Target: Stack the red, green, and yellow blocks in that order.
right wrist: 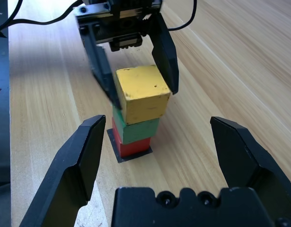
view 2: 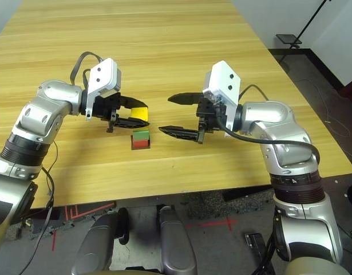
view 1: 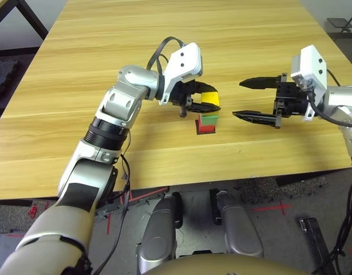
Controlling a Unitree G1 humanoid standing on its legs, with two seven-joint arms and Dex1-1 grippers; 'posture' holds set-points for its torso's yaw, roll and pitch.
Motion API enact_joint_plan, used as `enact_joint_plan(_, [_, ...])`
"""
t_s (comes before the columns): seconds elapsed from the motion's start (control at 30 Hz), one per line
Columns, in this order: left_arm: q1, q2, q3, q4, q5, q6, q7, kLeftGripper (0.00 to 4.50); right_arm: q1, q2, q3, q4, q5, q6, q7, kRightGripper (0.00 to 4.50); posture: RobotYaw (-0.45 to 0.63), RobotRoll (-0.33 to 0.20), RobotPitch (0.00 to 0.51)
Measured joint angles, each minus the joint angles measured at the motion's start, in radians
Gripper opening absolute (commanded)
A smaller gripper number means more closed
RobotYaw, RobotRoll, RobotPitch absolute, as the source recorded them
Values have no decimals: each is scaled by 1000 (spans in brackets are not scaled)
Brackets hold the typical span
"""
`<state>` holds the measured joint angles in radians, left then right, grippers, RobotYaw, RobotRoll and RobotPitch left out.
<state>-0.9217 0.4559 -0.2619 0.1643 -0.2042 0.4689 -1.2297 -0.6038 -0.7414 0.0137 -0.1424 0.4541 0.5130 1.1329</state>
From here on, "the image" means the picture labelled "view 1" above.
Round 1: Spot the black square tape marker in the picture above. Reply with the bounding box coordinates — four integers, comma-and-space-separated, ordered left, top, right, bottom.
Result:
195, 119, 216, 135

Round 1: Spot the black foam floor mat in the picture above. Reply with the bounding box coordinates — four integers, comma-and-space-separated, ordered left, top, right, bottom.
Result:
0, 59, 22, 101

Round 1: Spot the black metal table frame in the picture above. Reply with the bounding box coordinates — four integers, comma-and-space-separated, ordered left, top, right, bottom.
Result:
0, 0, 49, 41

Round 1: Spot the grey left robot leg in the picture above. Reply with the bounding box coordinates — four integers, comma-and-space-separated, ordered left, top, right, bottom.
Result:
135, 191, 184, 274

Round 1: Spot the black left wrist camera cable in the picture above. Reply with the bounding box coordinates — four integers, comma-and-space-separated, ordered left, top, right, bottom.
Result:
146, 36, 185, 72

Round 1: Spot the black tripod stand with tray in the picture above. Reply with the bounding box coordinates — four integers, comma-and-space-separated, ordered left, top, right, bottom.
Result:
326, 5, 352, 34

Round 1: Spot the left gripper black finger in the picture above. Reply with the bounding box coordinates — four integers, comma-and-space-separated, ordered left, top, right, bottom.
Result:
194, 81, 219, 94
188, 101, 222, 114

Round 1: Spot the grey robot leg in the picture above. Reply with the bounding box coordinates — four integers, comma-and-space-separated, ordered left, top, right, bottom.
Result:
135, 191, 184, 274
209, 188, 264, 258

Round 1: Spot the grey right robot leg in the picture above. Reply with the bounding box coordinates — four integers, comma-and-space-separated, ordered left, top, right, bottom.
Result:
209, 188, 264, 258

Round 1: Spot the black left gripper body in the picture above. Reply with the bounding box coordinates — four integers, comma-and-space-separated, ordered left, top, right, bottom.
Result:
169, 80, 198, 118

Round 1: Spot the green wooden block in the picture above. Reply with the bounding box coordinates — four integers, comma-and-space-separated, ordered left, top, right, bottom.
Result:
199, 113, 219, 127

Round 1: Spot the tan robot torso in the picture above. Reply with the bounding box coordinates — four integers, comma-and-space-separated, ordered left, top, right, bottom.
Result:
147, 253, 311, 275

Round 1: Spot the black rectangular floor device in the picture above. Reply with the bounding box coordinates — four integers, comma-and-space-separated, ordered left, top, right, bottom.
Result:
299, 217, 333, 275

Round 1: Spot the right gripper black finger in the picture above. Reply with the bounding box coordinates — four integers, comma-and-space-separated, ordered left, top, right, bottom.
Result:
239, 76, 279, 90
232, 110, 279, 127

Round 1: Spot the yellow wooden block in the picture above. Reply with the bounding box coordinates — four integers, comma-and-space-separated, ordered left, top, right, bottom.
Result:
200, 91, 221, 107

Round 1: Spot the thin black left arm wire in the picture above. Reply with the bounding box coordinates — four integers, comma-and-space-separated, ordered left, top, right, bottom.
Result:
91, 130, 133, 275

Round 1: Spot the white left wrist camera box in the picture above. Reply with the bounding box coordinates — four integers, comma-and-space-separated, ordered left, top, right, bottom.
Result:
158, 42, 204, 106

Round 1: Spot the black speckled floor mat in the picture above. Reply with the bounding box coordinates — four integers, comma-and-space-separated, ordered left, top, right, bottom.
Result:
238, 176, 328, 204

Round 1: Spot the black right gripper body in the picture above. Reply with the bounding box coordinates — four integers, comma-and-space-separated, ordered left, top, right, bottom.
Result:
272, 73, 311, 129

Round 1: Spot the black cable bundle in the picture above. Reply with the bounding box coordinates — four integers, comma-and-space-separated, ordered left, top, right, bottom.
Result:
313, 168, 352, 275

